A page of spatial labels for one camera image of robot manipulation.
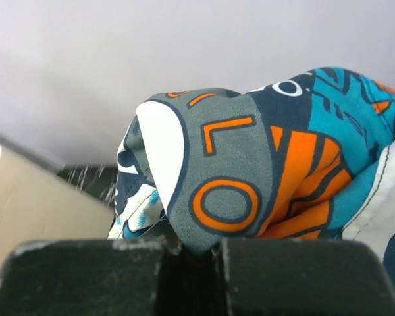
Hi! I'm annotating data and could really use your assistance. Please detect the blue patterned shorts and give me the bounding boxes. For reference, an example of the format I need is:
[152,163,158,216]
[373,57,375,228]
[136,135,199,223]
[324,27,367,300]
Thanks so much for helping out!
[108,67,395,285]

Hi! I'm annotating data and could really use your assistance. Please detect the cream drawer unit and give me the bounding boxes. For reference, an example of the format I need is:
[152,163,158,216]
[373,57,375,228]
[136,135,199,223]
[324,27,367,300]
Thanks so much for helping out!
[0,145,113,266]

